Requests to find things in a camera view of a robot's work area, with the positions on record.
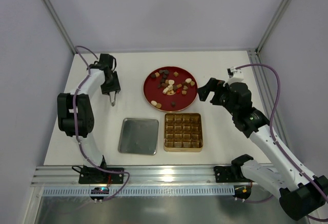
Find silver metal tongs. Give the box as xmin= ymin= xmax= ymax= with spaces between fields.
xmin=110 ymin=93 xmax=116 ymax=107

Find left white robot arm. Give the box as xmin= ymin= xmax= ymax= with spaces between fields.
xmin=57 ymin=60 xmax=120 ymax=173

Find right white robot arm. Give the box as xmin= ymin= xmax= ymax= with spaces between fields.
xmin=197 ymin=78 xmax=327 ymax=220

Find white square chocolate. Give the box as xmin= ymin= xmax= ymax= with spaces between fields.
xmin=162 ymin=85 xmax=173 ymax=94

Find gold chocolate box tray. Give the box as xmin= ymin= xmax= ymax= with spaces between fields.
xmin=163 ymin=113 xmax=203 ymax=152

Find red round plate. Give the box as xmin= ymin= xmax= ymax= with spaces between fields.
xmin=143 ymin=66 xmax=197 ymax=112

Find silver tin lid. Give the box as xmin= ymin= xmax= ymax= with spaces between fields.
xmin=118 ymin=118 xmax=159 ymax=155

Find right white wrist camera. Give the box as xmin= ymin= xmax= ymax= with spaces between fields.
xmin=226 ymin=67 xmax=244 ymax=85

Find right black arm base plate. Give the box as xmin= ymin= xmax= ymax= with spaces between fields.
xmin=213 ymin=166 xmax=235 ymax=183

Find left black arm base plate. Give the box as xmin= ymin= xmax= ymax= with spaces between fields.
xmin=72 ymin=166 xmax=124 ymax=185

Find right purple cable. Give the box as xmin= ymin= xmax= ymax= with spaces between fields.
xmin=232 ymin=64 xmax=328 ymax=222

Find purple cable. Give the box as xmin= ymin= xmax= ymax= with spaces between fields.
xmin=72 ymin=45 xmax=132 ymax=201
xmin=232 ymin=64 xmax=328 ymax=222

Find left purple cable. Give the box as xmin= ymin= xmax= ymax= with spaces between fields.
xmin=72 ymin=45 xmax=132 ymax=201

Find aluminium front rail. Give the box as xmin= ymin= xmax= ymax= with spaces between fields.
xmin=31 ymin=165 xmax=216 ymax=186

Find slotted grey cable duct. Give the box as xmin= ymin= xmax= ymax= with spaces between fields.
xmin=42 ymin=185 xmax=235 ymax=197

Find left aluminium frame post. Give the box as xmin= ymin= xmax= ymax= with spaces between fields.
xmin=42 ymin=0 xmax=76 ymax=54

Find aluminium frame post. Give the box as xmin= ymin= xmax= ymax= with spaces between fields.
xmin=42 ymin=0 xmax=76 ymax=54
xmin=256 ymin=0 xmax=292 ymax=54

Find right aluminium frame post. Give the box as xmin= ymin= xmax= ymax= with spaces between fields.
xmin=256 ymin=0 xmax=292 ymax=54

